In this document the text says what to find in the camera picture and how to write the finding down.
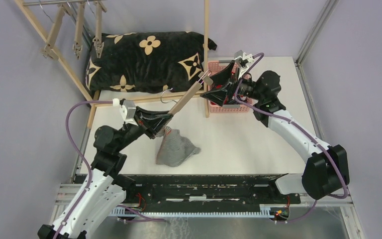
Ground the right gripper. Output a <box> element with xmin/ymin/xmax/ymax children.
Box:
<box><xmin>201</xmin><ymin>60</ymin><xmax>264</xmax><ymax>107</ymax></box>

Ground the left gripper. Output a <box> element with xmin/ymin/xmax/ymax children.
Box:
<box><xmin>115</xmin><ymin>105</ymin><xmax>174</xmax><ymax>151</ymax></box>

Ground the grey striped underwear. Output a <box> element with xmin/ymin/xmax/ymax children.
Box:
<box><xmin>155</xmin><ymin>126</ymin><xmax>201</xmax><ymax>167</ymax></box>

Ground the beige hanger with red underwear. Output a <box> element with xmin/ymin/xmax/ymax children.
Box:
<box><xmin>92</xmin><ymin>0</ymin><xmax>107</xmax><ymax>58</ymax></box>

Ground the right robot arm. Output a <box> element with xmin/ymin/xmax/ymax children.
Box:
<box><xmin>201</xmin><ymin>61</ymin><xmax>350</xmax><ymax>200</ymax></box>

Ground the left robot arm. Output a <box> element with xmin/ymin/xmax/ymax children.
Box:
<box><xmin>37</xmin><ymin>107</ymin><xmax>174</xmax><ymax>239</ymax></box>

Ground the empty beige clip hanger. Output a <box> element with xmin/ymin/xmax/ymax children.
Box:
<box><xmin>41</xmin><ymin>3</ymin><xmax>65</xmax><ymax>60</ymax></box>

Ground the pink plastic basket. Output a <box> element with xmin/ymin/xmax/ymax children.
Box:
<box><xmin>207</xmin><ymin>60</ymin><xmax>250</xmax><ymax>114</ymax></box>

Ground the black floral plush cushion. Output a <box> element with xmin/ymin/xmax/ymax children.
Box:
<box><xmin>85</xmin><ymin>31</ymin><xmax>204</xmax><ymax>94</ymax></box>

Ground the aluminium corner profile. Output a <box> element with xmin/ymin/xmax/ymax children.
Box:
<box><xmin>295</xmin><ymin>0</ymin><xmax>339</xmax><ymax>66</ymax></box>

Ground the metal hanging rod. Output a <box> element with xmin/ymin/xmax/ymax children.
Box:
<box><xmin>23</xmin><ymin>0</ymin><xmax>104</xmax><ymax>6</ymax></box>

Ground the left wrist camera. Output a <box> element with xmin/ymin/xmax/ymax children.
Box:
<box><xmin>112</xmin><ymin>98</ymin><xmax>138</xmax><ymax>126</ymax></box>

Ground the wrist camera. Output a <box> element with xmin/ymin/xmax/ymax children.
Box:
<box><xmin>112</xmin><ymin>98</ymin><xmax>138</xmax><ymax>126</ymax></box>
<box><xmin>234</xmin><ymin>50</ymin><xmax>255</xmax><ymax>79</ymax></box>

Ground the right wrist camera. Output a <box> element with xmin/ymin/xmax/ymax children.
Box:
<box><xmin>234</xmin><ymin>50</ymin><xmax>255</xmax><ymax>79</ymax></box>

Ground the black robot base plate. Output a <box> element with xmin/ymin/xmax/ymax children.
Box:
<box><xmin>123</xmin><ymin>174</ymin><xmax>301</xmax><ymax>213</ymax></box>

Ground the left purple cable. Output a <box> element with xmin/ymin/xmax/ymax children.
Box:
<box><xmin>52</xmin><ymin>100</ymin><xmax>167</xmax><ymax>239</ymax></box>

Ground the white slotted cable duct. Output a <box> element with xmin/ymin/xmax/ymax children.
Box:
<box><xmin>107</xmin><ymin>206</ymin><xmax>283</xmax><ymax>219</ymax></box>

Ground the aluminium wall profile left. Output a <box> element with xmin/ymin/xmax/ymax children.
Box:
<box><xmin>67</xmin><ymin>3</ymin><xmax>92</xmax><ymax>47</ymax></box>

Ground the wooden clothes rack frame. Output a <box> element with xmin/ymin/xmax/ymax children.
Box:
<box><xmin>14</xmin><ymin>0</ymin><xmax>209</xmax><ymax>129</ymax></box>

